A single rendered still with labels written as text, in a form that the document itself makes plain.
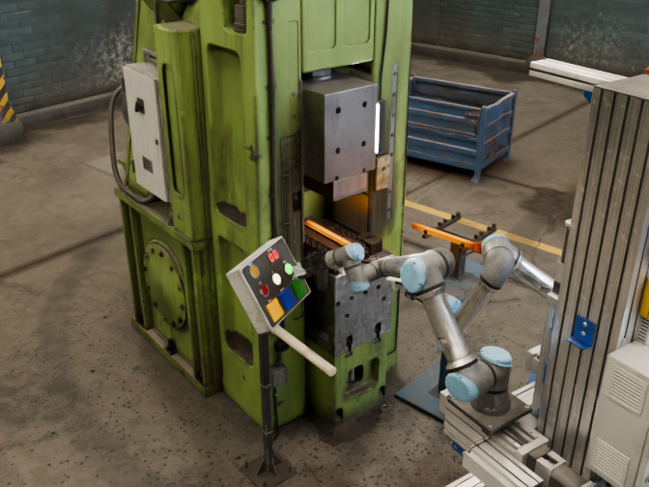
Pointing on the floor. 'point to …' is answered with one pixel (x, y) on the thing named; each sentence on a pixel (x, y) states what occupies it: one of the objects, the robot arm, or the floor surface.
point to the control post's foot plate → (281, 469)
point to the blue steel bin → (460, 123)
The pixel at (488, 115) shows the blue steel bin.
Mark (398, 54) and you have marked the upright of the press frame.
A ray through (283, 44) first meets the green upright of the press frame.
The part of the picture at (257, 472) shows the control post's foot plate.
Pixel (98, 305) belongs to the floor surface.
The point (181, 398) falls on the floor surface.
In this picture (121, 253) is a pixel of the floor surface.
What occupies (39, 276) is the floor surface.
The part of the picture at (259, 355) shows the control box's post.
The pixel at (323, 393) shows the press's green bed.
